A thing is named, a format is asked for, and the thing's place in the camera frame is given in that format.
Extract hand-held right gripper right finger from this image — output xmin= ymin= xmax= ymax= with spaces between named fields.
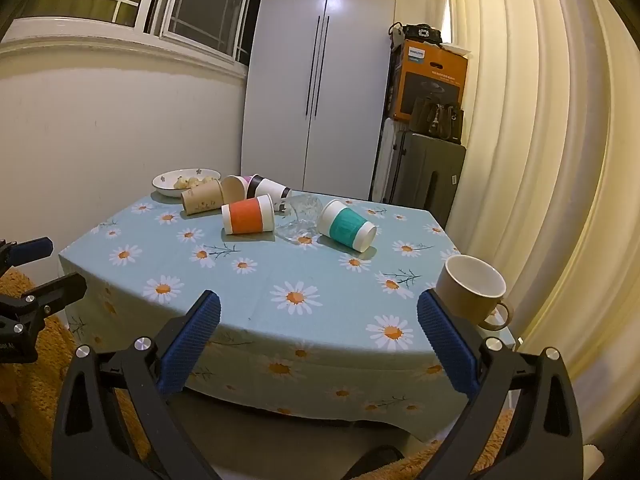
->
xmin=416 ymin=287 xmax=586 ymax=480

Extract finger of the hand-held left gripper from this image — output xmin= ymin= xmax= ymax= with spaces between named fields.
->
xmin=0 ymin=272 xmax=88 ymax=333
xmin=0 ymin=236 xmax=54 ymax=275

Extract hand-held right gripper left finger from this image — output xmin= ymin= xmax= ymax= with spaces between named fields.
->
xmin=51 ymin=289 xmax=223 ymax=480

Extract orange sleeved white cup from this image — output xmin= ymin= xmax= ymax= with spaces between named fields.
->
xmin=221 ymin=194 xmax=277 ymax=235

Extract brown paper cup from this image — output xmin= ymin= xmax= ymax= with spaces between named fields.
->
xmin=181 ymin=179 xmax=224 ymax=216

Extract teal sleeved white cup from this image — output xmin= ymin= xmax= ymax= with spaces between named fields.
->
xmin=316 ymin=199 xmax=378 ymax=253

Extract pink paper cup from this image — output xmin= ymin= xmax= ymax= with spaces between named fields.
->
xmin=221 ymin=175 xmax=254 ymax=205

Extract clear glass cup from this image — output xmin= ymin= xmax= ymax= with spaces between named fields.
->
xmin=276 ymin=194 xmax=325 ymax=241

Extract white cup with black bands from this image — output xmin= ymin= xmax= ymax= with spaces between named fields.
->
xmin=245 ymin=174 xmax=293 ymax=206

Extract orange shaggy rug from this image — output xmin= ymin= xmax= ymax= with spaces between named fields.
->
xmin=0 ymin=267 xmax=152 ymax=463

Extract beige ceramic mug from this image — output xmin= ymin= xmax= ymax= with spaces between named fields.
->
xmin=434 ymin=254 xmax=515 ymax=332

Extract blue daisy print tablecloth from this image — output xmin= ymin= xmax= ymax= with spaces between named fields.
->
xmin=57 ymin=191 xmax=516 ymax=444

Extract white bowl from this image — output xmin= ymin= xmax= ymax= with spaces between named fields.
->
xmin=152 ymin=168 xmax=222 ymax=198

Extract pale round food pieces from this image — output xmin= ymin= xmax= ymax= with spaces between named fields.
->
xmin=172 ymin=174 xmax=217 ymax=190

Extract dark grey suitcase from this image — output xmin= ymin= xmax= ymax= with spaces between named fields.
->
xmin=387 ymin=130 xmax=467 ymax=232

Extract white suitcase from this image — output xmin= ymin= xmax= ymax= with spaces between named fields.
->
xmin=369 ymin=117 xmax=414 ymax=204

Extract cream curtain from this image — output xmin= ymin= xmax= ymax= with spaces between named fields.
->
xmin=429 ymin=0 xmax=640 ymax=461

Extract dark handbag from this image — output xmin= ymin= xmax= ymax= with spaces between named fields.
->
xmin=409 ymin=96 xmax=465 ymax=145

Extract orange cardboard box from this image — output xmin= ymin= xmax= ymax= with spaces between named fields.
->
xmin=387 ymin=39 xmax=469 ymax=124

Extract white wardrobe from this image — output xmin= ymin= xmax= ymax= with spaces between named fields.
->
xmin=240 ymin=0 xmax=401 ymax=202

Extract white framed window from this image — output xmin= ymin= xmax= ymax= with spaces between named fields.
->
xmin=30 ymin=0 xmax=271 ymax=67

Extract black camera bag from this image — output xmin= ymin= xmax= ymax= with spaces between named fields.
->
xmin=389 ymin=22 xmax=444 ymax=51

